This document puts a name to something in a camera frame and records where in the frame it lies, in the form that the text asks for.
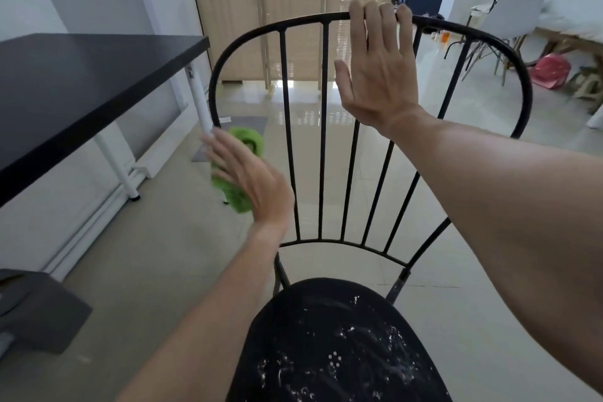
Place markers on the person's left fingers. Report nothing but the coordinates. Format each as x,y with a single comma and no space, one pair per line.
221,152

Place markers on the pink bag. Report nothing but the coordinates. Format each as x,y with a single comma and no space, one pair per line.
551,72

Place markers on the black table with white legs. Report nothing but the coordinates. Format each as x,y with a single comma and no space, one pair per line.
70,95

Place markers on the person's right middle finger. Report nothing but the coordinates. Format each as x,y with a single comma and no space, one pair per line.
374,29

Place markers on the black metal chair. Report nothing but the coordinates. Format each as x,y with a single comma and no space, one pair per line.
329,345

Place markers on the person's right thumb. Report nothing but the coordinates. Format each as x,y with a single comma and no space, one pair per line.
343,81

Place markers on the white plastic chair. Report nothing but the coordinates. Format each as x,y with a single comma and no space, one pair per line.
518,10

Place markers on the person's left hand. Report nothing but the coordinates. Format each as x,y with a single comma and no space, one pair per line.
264,189

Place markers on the dark grey box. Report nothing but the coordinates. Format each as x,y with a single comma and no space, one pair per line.
42,312

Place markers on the person's left forearm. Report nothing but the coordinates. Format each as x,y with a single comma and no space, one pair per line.
212,321

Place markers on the person's right forearm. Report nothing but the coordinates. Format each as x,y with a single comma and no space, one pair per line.
509,208

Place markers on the person's right hand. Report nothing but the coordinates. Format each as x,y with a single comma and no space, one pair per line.
381,81

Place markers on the grey floor mat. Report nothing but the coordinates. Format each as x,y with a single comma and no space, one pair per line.
254,121

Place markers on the orange bottle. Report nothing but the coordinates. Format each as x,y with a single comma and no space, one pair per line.
444,38

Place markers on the green cleaning cloth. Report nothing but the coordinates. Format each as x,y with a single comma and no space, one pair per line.
235,199

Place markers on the beige plastic stool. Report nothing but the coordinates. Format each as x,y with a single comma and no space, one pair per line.
586,86

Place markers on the person's right little finger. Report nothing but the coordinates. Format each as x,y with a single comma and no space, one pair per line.
405,32

